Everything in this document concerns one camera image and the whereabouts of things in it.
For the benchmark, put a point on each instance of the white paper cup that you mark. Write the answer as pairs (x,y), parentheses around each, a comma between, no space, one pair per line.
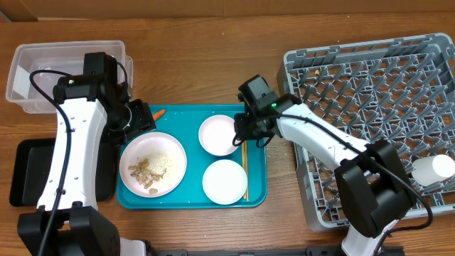
(432,169)

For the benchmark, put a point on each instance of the teal serving tray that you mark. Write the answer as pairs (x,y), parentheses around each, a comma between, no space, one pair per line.
(183,123)

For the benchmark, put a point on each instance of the wooden chopstick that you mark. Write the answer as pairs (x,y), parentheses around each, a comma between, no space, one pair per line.
(247,193)
(243,165)

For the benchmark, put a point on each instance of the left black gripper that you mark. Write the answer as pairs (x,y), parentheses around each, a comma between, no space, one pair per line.
(143,118)

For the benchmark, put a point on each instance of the pink plate with food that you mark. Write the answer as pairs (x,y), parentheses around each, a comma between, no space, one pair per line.
(153,164)

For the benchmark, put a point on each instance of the black tray bin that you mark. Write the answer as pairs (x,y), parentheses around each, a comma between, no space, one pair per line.
(32,166)

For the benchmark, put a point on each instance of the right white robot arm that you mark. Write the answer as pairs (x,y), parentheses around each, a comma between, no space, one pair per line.
(372,185)

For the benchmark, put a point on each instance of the white bowl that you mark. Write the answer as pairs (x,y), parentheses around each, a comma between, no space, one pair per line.
(224,182)

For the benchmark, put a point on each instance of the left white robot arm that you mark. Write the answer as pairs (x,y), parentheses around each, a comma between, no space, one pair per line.
(89,105)

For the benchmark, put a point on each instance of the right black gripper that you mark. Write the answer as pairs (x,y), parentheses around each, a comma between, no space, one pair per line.
(247,131)

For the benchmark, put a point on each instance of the orange carrot piece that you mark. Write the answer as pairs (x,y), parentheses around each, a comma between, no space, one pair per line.
(157,115)

